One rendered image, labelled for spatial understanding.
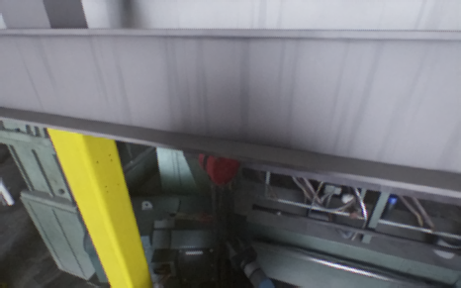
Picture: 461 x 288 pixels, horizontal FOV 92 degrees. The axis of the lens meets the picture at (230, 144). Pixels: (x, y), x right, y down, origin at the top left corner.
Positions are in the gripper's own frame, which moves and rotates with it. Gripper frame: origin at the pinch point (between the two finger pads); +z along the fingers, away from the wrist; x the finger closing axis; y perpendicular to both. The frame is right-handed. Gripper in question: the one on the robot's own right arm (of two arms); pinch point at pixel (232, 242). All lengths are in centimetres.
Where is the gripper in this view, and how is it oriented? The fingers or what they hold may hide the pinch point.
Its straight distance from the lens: 134.9
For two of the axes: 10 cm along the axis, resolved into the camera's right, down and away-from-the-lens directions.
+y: 0.0, 8.9, 4.6
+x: 8.6, -2.3, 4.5
